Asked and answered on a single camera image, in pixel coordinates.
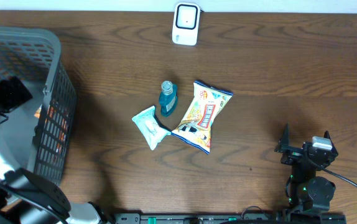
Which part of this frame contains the yellow wet wipes pack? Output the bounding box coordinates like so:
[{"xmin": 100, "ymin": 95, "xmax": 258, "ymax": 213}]
[{"xmin": 171, "ymin": 80, "xmax": 233, "ymax": 154}]

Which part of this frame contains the teal mouthwash bottle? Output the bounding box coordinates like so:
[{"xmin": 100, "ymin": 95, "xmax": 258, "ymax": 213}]
[{"xmin": 159, "ymin": 80, "xmax": 178, "ymax": 116}]

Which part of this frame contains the pale green tissue pack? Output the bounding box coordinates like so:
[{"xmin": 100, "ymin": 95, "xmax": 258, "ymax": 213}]
[{"xmin": 132, "ymin": 106, "xmax": 171, "ymax": 150}]

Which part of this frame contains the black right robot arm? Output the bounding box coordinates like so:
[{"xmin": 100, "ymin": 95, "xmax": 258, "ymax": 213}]
[{"xmin": 274, "ymin": 126, "xmax": 338, "ymax": 215}]

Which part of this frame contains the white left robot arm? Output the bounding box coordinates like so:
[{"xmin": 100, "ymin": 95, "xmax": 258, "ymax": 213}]
[{"xmin": 0, "ymin": 67, "xmax": 109, "ymax": 223}]

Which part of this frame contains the white barcode scanner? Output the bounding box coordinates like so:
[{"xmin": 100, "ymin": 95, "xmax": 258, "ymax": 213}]
[{"xmin": 172, "ymin": 2, "xmax": 201, "ymax": 46}]

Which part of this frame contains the grey plastic shopping basket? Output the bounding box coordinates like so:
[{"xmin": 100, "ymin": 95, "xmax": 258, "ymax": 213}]
[{"xmin": 0, "ymin": 27, "xmax": 77, "ymax": 184}]

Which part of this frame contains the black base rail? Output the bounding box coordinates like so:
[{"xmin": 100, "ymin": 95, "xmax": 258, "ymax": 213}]
[{"xmin": 113, "ymin": 212, "xmax": 347, "ymax": 224}]

